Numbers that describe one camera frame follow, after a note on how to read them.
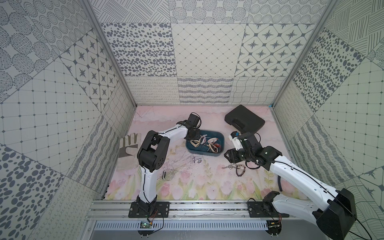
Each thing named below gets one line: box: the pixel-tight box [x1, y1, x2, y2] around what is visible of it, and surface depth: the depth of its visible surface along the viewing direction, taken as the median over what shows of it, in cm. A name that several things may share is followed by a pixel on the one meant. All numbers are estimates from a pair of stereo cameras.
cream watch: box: [209, 143, 218, 154], surface depth 95 cm
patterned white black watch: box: [162, 169, 174, 181], surface depth 88 cm
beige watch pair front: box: [190, 139, 200, 148], surface depth 97 cm
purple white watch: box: [193, 156, 202, 164], surface depth 92 cm
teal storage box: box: [185, 130, 225, 156], surface depth 97 cm
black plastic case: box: [224, 104, 265, 134], surface depth 109 cm
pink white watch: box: [199, 134, 208, 145], surface depth 100 cm
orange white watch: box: [207, 137, 219, 144], surface depth 100 cm
